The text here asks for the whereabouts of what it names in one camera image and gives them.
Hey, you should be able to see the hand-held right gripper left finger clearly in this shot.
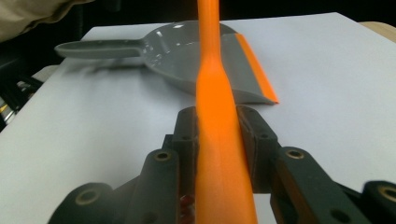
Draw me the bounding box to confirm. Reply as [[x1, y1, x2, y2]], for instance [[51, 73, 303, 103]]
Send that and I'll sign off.
[[163, 105, 199, 194]]

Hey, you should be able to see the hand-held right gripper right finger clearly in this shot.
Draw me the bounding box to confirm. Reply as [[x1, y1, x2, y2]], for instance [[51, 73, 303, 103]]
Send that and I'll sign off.
[[236, 105, 280, 193]]

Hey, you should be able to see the orange brush with grey bristles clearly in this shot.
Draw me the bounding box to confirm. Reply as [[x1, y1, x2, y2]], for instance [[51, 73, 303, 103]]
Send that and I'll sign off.
[[194, 0, 260, 224]]

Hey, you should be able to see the grey dustpan with orange lip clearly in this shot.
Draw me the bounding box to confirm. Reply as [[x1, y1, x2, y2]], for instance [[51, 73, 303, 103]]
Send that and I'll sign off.
[[54, 20, 280, 105]]

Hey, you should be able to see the wooden table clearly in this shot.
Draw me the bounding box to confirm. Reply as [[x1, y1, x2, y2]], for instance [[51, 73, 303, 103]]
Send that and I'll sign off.
[[358, 21, 396, 44]]

